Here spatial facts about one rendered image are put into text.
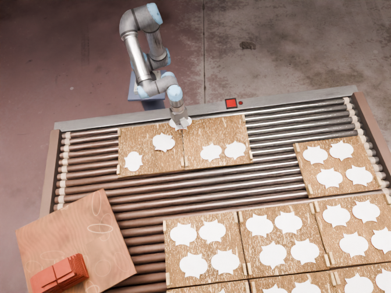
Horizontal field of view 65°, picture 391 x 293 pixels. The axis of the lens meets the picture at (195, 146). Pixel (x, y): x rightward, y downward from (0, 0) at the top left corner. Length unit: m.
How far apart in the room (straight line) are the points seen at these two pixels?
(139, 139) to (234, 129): 0.61
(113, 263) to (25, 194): 1.78
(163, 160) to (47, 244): 0.77
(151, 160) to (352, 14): 3.30
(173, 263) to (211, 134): 0.80
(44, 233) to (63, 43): 2.90
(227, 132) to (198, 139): 0.19
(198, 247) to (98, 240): 0.52
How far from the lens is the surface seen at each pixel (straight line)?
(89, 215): 1.78
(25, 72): 4.20
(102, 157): 2.04
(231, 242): 1.73
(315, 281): 1.77
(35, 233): 1.89
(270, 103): 2.16
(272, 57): 3.72
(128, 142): 2.02
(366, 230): 1.91
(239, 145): 1.92
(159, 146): 1.93
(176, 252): 1.73
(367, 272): 1.86
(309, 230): 1.81
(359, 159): 2.06
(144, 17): 1.81
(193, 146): 1.93
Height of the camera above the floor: 2.63
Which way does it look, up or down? 62 degrees down
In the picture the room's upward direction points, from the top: 7 degrees counter-clockwise
